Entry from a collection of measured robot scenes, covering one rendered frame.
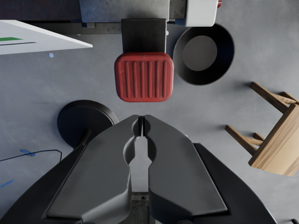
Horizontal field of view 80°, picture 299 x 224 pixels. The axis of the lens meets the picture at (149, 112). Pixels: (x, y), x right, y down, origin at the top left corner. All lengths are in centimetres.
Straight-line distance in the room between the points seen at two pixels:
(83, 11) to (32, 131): 110
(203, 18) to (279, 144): 76
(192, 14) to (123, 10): 11
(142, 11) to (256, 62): 90
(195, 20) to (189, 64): 68
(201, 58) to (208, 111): 33
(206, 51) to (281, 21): 37
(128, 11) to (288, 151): 91
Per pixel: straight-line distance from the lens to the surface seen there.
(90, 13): 34
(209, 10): 35
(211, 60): 104
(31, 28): 56
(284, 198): 197
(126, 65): 21
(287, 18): 118
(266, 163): 104
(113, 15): 33
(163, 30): 26
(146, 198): 155
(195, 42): 100
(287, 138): 99
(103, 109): 108
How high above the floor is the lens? 97
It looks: 63 degrees down
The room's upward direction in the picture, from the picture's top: 178 degrees clockwise
